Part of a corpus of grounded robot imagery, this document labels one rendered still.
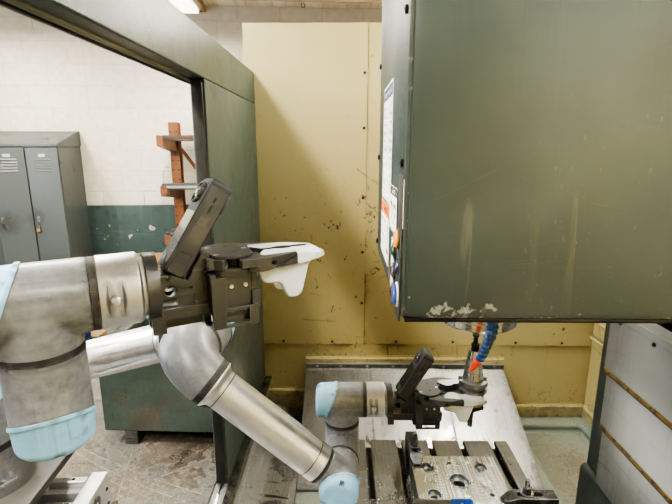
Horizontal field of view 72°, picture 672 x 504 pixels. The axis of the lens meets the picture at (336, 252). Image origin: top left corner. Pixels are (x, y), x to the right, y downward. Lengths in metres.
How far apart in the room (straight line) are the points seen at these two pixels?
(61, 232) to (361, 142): 4.12
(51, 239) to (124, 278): 5.10
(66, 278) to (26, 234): 5.18
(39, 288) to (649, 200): 0.70
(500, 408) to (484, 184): 1.60
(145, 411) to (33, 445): 2.70
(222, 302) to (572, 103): 0.48
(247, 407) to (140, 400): 2.32
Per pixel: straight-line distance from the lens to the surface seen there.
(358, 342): 2.10
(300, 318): 2.07
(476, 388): 1.05
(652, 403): 1.32
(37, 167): 5.53
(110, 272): 0.49
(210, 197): 0.51
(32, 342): 0.50
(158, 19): 1.05
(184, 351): 0.91
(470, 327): 0.95
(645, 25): 0.70
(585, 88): 0.66
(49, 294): 0.49
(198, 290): 0.52
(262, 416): 0.92
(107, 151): 5.78
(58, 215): 5.50
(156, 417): 3.23
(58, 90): 5.99
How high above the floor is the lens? 1.82
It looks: 13 degrees down
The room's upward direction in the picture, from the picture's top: straight up
